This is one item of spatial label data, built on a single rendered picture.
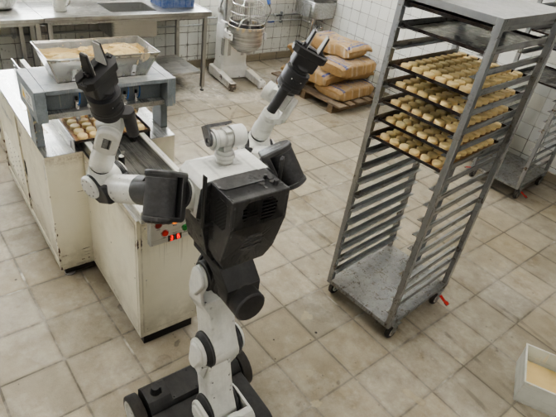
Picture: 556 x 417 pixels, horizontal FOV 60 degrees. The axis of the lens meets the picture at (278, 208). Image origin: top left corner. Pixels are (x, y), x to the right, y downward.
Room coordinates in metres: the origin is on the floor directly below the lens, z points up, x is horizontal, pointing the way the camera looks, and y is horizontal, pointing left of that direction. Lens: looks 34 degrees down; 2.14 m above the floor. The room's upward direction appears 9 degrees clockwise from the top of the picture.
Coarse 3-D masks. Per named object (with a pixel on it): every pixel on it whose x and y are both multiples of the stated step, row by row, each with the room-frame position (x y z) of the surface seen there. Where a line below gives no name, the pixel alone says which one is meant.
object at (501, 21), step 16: (496, 32) 1.98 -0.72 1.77; (496, 48) 1.99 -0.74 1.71; (480, 80) 1.97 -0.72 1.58; (464, 112) 1.98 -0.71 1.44; (464, 128) 1.97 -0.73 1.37; (448, 160) 1.98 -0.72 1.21; (432, 208) 1.97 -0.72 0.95; (416, 240) 1.98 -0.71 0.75; (416, 256) 1.98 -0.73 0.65; (400, 288) 1.98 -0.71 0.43
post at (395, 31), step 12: (396, 12) 2.29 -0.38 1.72; (396, 24) 2.28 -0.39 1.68; (396, 36) 2.29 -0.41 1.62; (384, 60) 2.29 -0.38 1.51; (384, 72) 2.28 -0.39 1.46; (372, 108) 2.29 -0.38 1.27; (372, 120) 2.28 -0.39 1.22; (360, 156) 2.29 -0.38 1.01; (360, 168) 2.27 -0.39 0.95; (348, 204) 2.28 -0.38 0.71; (348, 216) 2.28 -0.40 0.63; (336, 252) 2.28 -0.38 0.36; (336, 264) 2.28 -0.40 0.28
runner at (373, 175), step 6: (396, 162) 2.53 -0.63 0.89; (402, 162) 2.58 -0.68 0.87; (408, 162) 2.61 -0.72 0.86; (414, 162) 2.62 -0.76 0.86; (384, 168) 2.44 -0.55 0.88; (390, 168) 2.49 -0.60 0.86; (396, 168) 2.51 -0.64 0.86; (372, 174) 2.37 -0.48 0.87; (378, 174) 2.41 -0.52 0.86; (384, 174) 2.42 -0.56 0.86; (360, 180) 2.29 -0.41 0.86; (366, 180) 2.31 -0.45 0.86
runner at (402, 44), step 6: (426, 36) 2.47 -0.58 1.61; (396, 42) 2.29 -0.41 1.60; (402, 42) 2.32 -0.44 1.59; (408, 42) 2.36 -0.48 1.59; (414, 42) 2.40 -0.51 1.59; (420, 42) 2.44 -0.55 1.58; (426, 42) 2.47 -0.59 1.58; (432, 42) 2.49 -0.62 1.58; (438, 42) 2.51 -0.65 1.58; (396, 48) 2.27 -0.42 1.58; (402, 48) 2.29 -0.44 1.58
